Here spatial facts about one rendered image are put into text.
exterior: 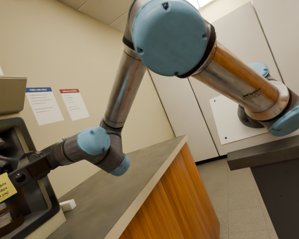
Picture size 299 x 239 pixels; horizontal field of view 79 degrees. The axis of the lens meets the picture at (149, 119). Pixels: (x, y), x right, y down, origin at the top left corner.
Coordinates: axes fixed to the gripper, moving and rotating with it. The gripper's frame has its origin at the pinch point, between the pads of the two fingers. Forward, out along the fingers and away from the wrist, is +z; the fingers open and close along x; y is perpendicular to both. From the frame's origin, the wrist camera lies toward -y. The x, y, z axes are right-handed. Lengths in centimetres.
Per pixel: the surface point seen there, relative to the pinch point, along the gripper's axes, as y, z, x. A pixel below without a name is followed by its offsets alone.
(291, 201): 33, -73, -52
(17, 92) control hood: 11.0, -3.0, 25.7
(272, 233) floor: 98, -59, -132
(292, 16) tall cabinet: 294, -177, 19
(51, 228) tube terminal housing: 1.9, 4.6, -24.4
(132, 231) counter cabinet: 9.2, -22.4, -35.7
